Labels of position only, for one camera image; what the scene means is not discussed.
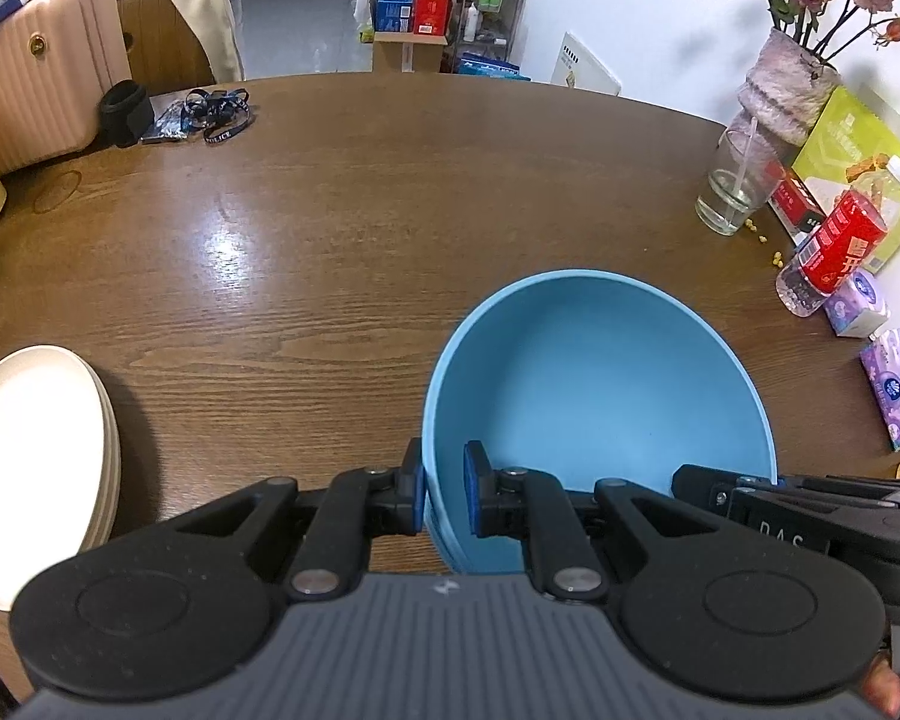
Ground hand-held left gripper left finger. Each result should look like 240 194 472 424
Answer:
112 437 427 602

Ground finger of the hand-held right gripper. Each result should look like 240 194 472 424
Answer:
671 463 781 518

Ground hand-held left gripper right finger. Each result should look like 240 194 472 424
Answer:
463 441 796 602

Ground blue bowl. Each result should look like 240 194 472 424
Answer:
422 268 779 575

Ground cream plate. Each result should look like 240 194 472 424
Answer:
0 345 112 612
75 358 117 552
90 375 122 533

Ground person's right hand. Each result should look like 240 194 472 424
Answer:
862 652 900 719

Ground small purple tissue pack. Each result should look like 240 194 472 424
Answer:
823 270 891 338

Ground scattered yellow snack crumbs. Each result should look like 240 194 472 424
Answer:
746 217 788 267

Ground red label water bottle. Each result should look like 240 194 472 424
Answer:
775 156 900 316

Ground drinking glass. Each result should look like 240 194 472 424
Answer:
694 126 785 236

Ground small red box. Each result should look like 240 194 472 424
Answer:
766 161 827 245

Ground green yellow box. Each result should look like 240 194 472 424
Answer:
791 85 900 275

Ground mottled pink vase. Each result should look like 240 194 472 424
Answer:
727 28 842 158

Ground blue flat package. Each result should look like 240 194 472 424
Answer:
456 52 532 82

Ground white panel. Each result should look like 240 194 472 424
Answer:
551 31 622 96

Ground clear plastic pouch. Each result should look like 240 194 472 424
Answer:
141 101 196 145

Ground black cylinder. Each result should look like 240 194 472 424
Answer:
97 79 156 149

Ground rubber band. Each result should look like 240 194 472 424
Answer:
32 170 83 213

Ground blue carton box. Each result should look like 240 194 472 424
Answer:
375 0 419 35

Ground pink suitcase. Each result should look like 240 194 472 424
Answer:
0 0 134 177

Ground dark blue lanyard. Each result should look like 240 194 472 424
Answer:
181 88 254 147

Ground metal wire rack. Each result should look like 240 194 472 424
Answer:
450 0 532 76

